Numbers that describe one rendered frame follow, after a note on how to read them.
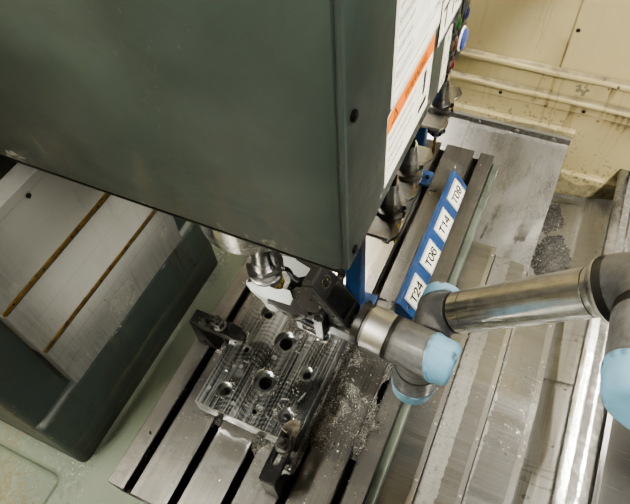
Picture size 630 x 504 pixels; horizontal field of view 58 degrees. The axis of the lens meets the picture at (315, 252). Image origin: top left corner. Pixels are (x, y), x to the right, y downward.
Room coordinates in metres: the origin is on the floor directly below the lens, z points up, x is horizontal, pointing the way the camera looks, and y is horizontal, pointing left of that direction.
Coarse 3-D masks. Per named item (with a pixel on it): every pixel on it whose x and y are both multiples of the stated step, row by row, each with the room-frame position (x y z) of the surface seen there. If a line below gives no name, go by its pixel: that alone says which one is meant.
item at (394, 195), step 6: (390, 186) 0.72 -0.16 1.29; (396, 186) 0.72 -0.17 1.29; (390, 192) 0.71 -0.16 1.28; (396, 192) 0.71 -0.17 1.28; (384, 198) 0.72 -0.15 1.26; (390, 198) 0.71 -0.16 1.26; (396, 198) 0.71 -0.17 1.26; (384, 204) 0.72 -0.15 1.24; (390, 204) 0.71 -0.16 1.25; (396, 204) 0.71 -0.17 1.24; (384, 210) 0.71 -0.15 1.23; (390, 210) 0.71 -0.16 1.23; (396, 210) 0.71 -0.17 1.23
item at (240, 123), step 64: (0, 0) 0.50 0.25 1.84; (64, 0) 0.46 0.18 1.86; (128, 0) 0.42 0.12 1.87; (192, 0) 0.39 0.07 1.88; (256, 0) 0.37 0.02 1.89; (320, 0) 0.34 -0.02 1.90; (384, 0) 0.41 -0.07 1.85; (0, 64) 0.52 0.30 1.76; (64, 64) 0.48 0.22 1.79; (128, 64) 0.43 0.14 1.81; (192, 64) 0.40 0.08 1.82; (256, 64) 0.37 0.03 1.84; (320, 64) 0.34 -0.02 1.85; (384, 64) 0.42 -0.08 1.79; (0, 128) 0.56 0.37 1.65; (64, 128) 0.50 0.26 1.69; (128, 128) 0.45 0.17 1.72; (192, 128) 0.41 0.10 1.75; (256, 128) 0.38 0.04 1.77; (320, 128) 0.34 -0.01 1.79; (384, 128) 0.43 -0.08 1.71; (128, 192) 0.48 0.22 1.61; (192, 192) 0.42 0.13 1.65; (256, 192) 0.38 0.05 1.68; (320, 192) 0.35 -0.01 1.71; (384, 192) 0.44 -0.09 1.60; (320, 256) 0.35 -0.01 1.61
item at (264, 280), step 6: (276, 252) 0.56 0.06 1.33; (282, 258) 0.55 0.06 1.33; (246, 264) 0.55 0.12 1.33; (282, 264) 0.54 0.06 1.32; (252, 270) 0.53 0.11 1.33; (276, 270) 0.53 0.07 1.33; (282, 270) 0.54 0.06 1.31; (252, 276) 0.52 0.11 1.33; (258, 276) 0.52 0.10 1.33; (264, 276) 0.52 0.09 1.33; (270, 276) 0.52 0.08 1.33; (276, 276) 0.52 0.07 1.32; (258, 282) 0.52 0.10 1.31; (264, 282) 0.52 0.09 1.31; (270, 282) 0.52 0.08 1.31; (276, 282) 0.52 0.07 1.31
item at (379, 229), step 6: (378, 216) 0.71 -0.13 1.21; (372, 222) 0.69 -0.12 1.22; (378, 222) 0.69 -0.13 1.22; (384, 222) 0.69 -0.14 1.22; (390, 222) 0.69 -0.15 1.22; (396, 222) 0.69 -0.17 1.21; (372, 228) 0.68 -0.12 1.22; (378, 228) 0.68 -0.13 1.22; (384, 228) 0.68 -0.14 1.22; (390, 228) 0.68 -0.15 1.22; (396, 228) 0.67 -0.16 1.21; (366, 234) 0.67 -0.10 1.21; (372, 234) 0.67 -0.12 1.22; (378, 234) 0.66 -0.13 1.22; (384, 234) 0.66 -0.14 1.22; (390, 234) 0.66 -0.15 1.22; (396, 234) 0.66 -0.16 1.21; (384, 240) 0.65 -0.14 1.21
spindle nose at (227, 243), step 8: (208, 232) 0.49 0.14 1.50; (216, 232) 0.48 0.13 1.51; (216, 240) 0.48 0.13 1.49; (224, 240) 0.47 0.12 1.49; (232, 240) 0.47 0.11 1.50; (240, 240) 0.47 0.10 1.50; (224, 248) 0.48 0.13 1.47; (232, 248) 0.47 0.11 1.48; (240, 248) 0.47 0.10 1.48; (248, 248) 0.47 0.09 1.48; (256, 248) 0.47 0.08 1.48; (264, 248) 0.47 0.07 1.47
